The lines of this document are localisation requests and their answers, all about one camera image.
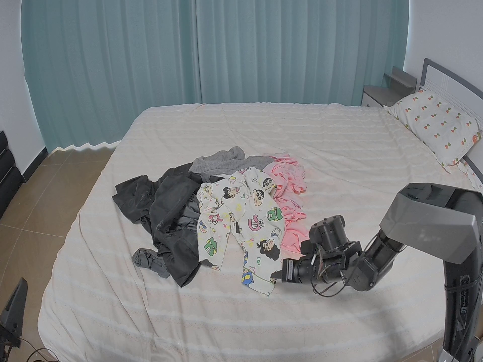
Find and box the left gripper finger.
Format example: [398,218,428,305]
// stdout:
[3,278,29,340]

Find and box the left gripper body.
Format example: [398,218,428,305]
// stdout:
[0,325,20,350]

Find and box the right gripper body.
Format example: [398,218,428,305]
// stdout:
[280,257,322,284]

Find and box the white printed pyjama top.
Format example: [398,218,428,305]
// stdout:
[197,167,286,298]

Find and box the pink garment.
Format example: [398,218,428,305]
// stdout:
[262,153,312,258]

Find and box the bed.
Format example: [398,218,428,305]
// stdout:
[38,58,483,362]

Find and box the grey garment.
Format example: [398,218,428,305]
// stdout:
[189,146,274,177]

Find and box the black chest of drawers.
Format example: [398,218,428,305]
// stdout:
[0,130,19,219]

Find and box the black garment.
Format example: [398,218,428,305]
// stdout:
[112,163,204,288]

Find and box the grey white bedside table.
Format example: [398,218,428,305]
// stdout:
[362,66,418,108]

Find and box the white printed pillow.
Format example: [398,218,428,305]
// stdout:
[388,87,483,172]

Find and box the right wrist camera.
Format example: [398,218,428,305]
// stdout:
[301,240,321,258]

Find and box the black cable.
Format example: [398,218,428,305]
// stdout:
[15,336,58,362]
[311,277,351,298]

